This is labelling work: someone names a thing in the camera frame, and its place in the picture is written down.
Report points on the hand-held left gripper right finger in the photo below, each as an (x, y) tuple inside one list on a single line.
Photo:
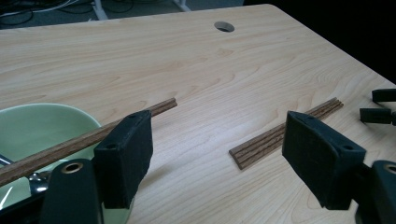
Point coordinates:
[(320, 158)]

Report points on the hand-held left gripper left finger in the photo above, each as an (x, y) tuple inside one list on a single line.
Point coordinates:
[(124, 161)]

